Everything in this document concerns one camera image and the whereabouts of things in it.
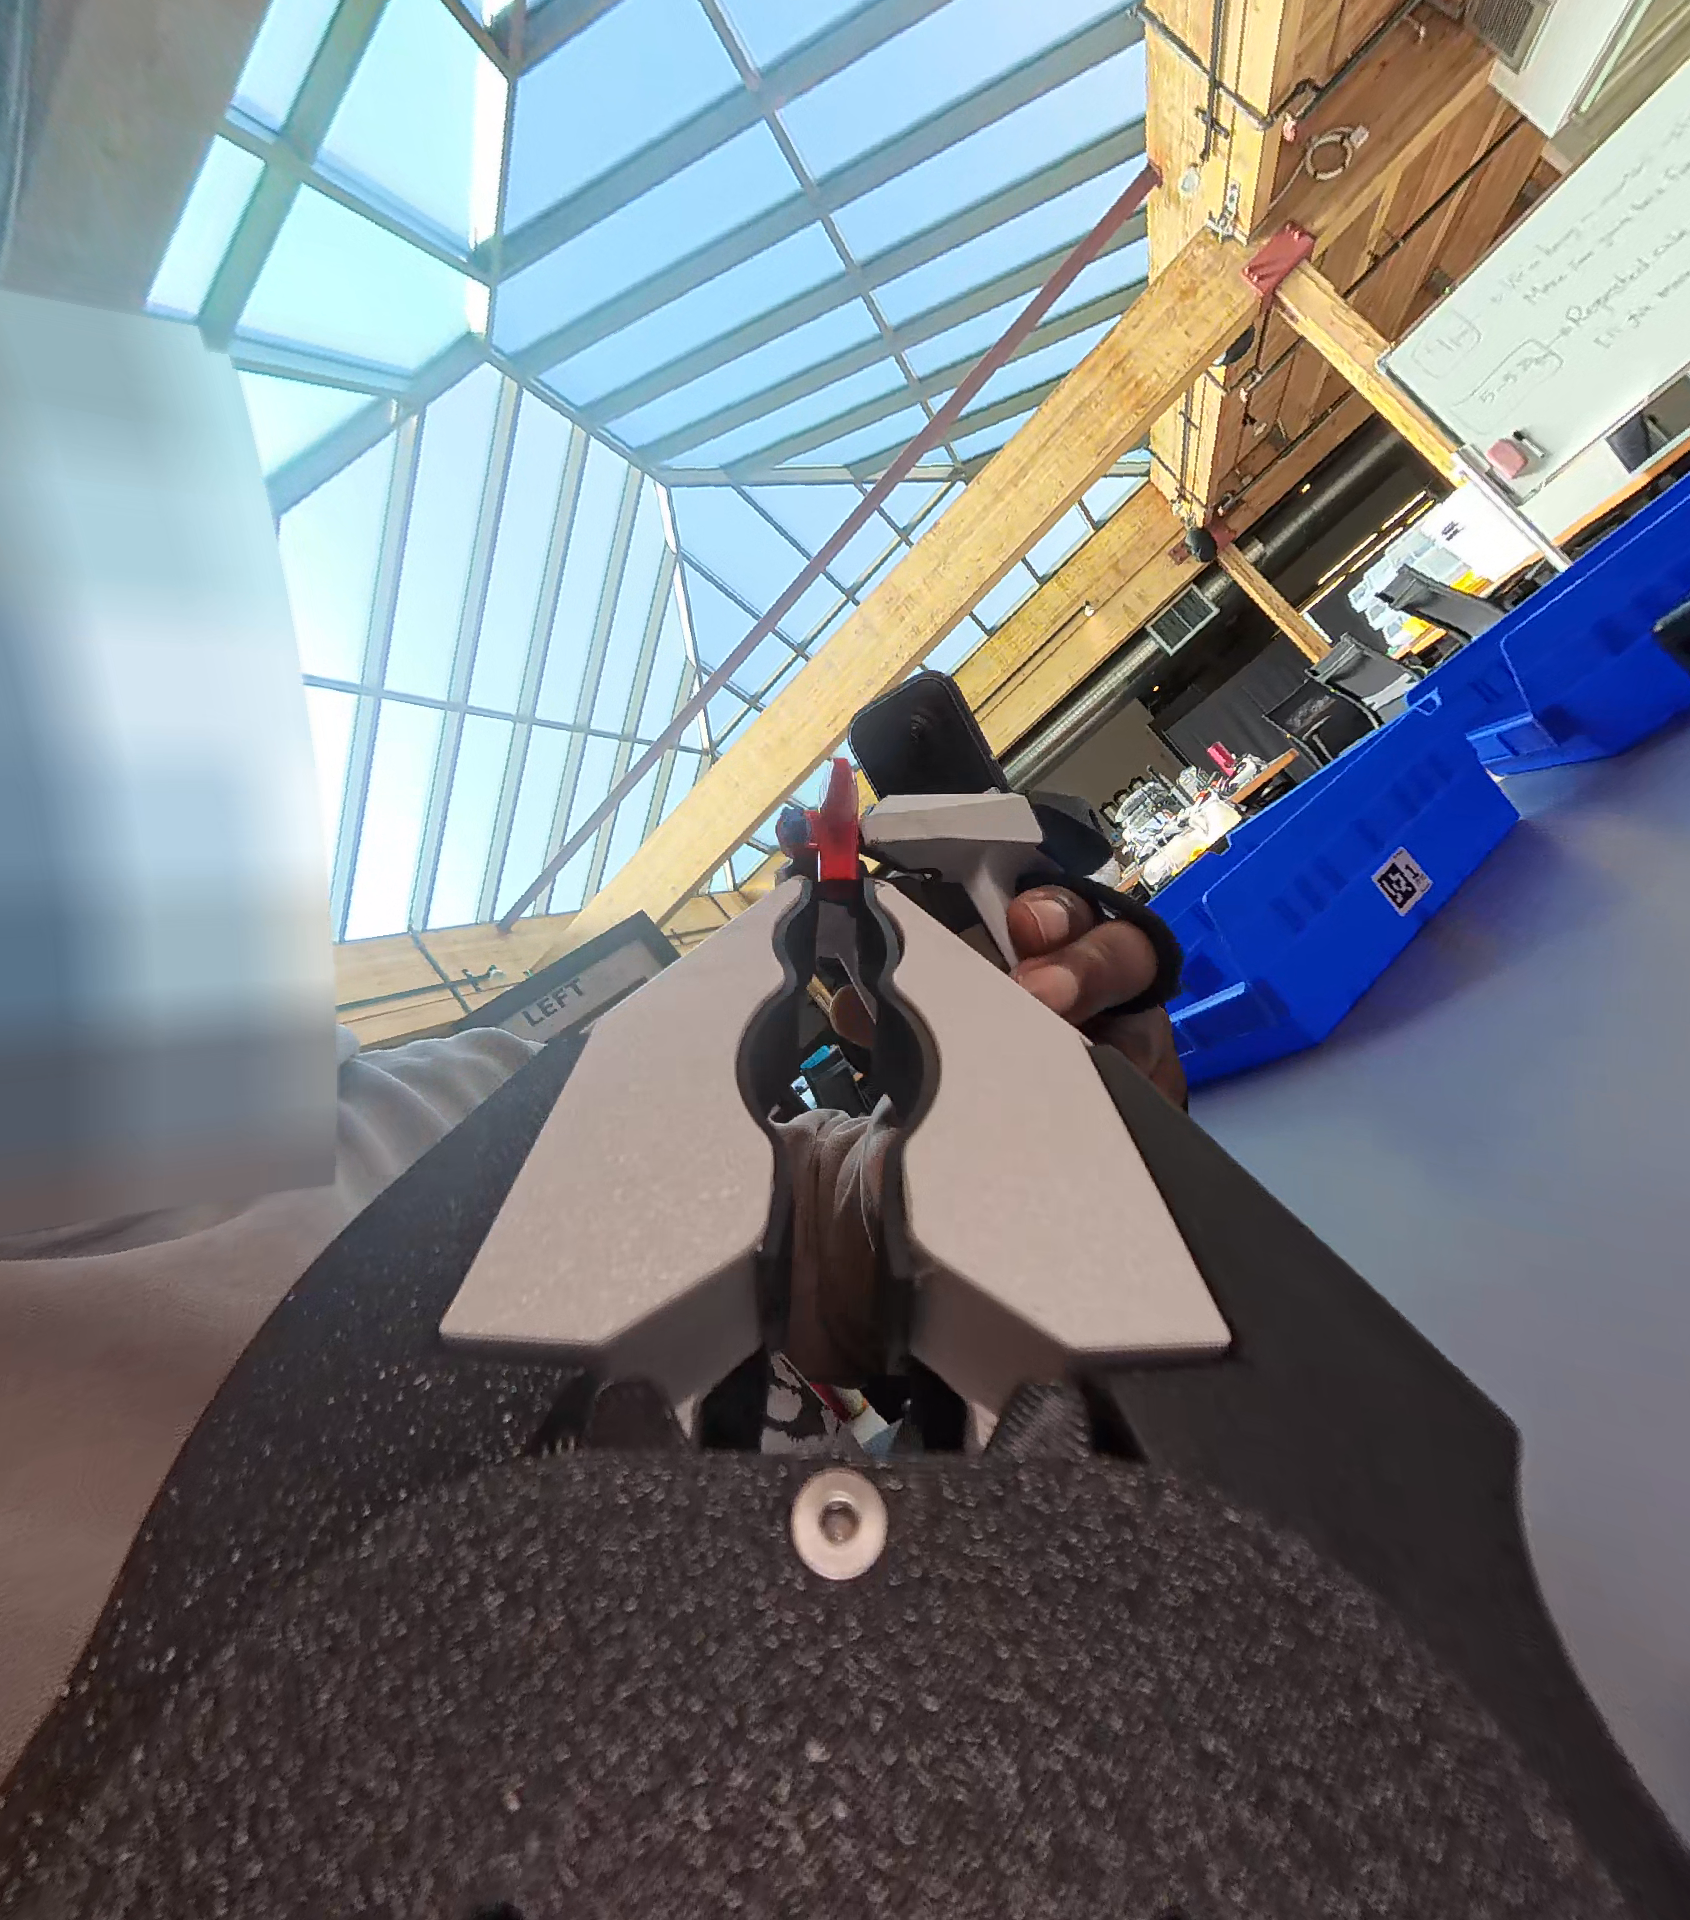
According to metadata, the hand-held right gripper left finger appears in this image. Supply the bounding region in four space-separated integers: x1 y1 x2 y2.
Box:
436 875 824 1454

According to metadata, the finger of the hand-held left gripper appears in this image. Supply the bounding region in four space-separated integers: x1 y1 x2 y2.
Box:
860 793 1049 979

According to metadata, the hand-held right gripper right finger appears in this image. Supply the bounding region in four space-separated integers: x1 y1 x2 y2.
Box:
857 877 1240 1454

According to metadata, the person's left forearm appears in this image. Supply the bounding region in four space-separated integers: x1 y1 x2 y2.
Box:
771 1102 916 1382

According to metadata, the person's left hand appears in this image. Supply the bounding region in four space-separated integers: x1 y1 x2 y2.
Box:
1006 883 1193 1117

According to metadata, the black framed marker sign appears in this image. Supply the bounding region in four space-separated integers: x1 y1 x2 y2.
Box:
463 912 682 1041

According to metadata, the black office chair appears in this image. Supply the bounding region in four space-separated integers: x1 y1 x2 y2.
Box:
1302 631 1388 738

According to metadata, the whiteboard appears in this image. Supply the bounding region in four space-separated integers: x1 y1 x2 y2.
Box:
1376 0 1690 505

